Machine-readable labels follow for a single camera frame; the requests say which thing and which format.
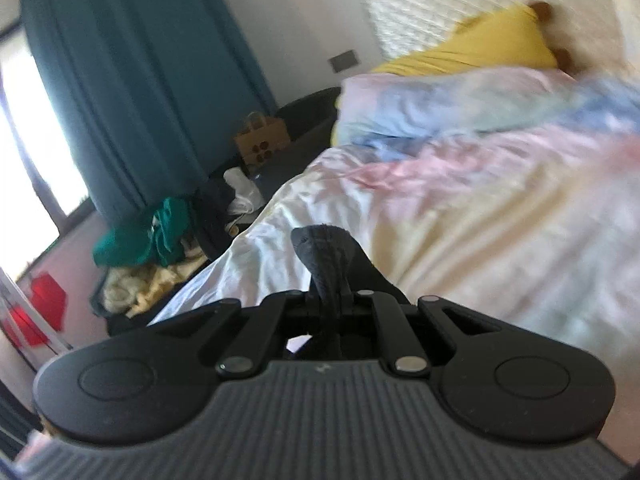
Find black pants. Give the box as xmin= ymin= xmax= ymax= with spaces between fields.
xmin=291 ymin=224 xmax=409 ymax=318

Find cream yellow clothes pile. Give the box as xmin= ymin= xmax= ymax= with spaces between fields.
xmin=96 ymin=250 xmax=208 ymax=318

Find green clothes pile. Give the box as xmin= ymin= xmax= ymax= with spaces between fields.
xmin=92 ymin=197 xmax=193 ymax=268

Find pastel tie-dye bed cover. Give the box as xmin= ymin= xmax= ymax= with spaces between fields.
xmin=150 ymin=123 xmax=640 ymax=361

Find brown paper bag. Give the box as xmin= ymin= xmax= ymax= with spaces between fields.
xmin=234 ymin=112 xmax=291 ymax=168

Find pastel tie-dye pillow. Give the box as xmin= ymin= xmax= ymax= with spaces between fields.
xmin=332 ymin=66 xmax=639 ymax=159

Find black bedside chair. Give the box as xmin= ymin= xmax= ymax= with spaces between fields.
xmin=252 ymin=87 xmax=341 ymax=200

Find teal curtain right of window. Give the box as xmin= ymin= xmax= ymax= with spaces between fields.
xmin=20 ymin=0 xmax=276 ymax=224

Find yellow pillow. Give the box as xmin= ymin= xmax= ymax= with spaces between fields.
xmin=372 ymin=1 xmax=560 ymax=76

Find white quilted headboard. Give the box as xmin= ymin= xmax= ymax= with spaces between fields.
xmin=366 ymin=0 xmax=625 ymax=70

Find grey wall switch plate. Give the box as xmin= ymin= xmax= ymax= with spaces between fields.
xmin=328 ymin=50 xmax=359 ymax=74

